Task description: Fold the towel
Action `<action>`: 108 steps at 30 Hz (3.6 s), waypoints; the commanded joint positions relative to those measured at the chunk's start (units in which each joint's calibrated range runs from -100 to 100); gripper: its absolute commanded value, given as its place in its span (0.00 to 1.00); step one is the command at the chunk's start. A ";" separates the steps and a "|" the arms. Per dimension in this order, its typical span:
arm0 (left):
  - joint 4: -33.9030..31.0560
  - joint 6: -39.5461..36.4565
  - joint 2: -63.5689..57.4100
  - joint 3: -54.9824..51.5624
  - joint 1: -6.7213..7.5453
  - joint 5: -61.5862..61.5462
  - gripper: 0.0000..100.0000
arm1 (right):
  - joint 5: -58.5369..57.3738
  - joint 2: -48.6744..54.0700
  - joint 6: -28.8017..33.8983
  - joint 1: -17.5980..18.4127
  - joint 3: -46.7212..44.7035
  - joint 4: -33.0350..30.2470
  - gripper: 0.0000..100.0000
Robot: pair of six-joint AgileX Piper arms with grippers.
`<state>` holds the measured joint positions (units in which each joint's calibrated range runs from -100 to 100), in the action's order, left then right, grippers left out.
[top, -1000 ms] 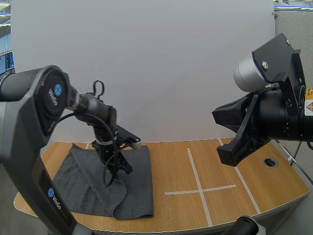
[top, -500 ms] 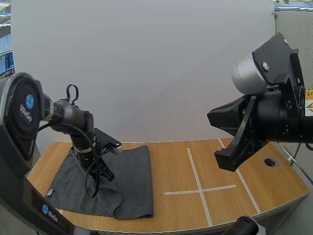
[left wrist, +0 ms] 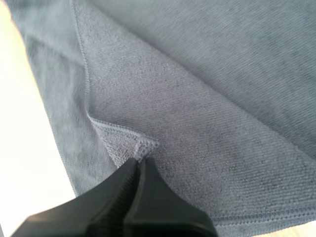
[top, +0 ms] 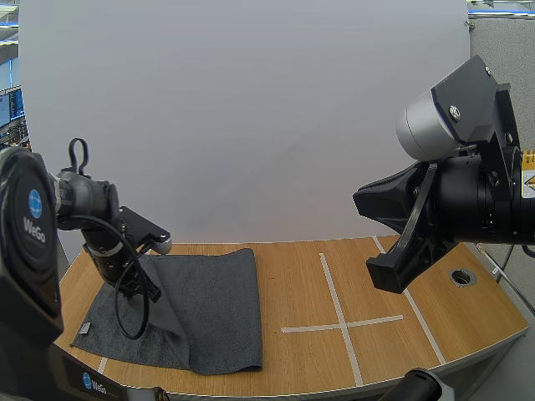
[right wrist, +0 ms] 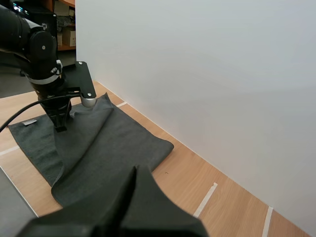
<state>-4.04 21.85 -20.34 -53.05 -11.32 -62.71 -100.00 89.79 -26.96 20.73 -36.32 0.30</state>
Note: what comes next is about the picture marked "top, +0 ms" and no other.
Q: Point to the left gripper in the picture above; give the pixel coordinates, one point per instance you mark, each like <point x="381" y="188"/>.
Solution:
<point x="119" y="271"/>

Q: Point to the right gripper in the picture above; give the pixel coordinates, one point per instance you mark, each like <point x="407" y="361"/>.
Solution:
<point x="460" y="200"/>

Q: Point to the dark grey towel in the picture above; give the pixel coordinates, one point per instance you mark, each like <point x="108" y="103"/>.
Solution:
<point x="217" y="309"/>

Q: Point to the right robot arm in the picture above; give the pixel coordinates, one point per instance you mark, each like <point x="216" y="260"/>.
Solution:
<point x="507" y="209"/>

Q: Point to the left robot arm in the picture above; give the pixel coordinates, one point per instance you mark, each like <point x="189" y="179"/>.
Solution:
<point x="25" y="250"/>

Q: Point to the grey partition panel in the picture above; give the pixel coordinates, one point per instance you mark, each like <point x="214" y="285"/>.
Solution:
<point x="514" y="42"/>

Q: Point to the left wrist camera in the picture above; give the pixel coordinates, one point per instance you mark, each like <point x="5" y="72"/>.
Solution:
<point x="138" y="225"/>

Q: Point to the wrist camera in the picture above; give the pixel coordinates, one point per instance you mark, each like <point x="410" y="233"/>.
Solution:
<point x="422" y="125"/>
<point x="138" y="225"/>

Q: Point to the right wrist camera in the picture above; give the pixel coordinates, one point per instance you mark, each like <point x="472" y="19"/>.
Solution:
<point x="422" y="125"/>

